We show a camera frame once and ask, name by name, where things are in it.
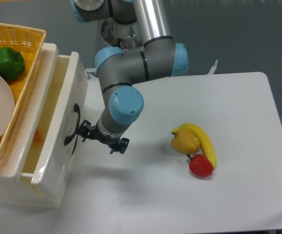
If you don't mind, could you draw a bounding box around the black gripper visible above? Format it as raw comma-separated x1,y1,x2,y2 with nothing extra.
77,120,130,154

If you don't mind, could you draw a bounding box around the white top drawer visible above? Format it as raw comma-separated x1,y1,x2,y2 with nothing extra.
21,52,88,199

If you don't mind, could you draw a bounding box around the yellow banana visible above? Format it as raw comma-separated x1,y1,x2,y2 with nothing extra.
172,123,217,167

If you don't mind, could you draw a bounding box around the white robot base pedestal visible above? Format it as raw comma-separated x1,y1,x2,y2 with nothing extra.
101,18,143,50

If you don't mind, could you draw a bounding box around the white drawer cabinet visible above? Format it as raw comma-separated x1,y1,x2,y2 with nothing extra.
0,43,66,207

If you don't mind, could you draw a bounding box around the red bell pepper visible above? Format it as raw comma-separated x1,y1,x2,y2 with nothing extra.
187,154,214,177

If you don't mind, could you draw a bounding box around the black lower drawer handle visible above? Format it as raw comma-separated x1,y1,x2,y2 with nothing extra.
71,135,78,156

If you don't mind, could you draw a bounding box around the croissant pastry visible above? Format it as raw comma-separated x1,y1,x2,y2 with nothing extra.
32,129,44,146

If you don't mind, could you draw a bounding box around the yellow woven basket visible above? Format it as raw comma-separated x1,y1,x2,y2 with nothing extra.
0,23,46,157

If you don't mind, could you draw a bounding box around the yellow bell pepper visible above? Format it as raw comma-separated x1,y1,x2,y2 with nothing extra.
171,128,200,154

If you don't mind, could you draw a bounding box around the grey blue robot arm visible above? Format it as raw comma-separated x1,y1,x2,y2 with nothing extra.
65,0,189,154

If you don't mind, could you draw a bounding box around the green bell pepper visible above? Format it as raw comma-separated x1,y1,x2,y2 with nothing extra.
0,47,25,80

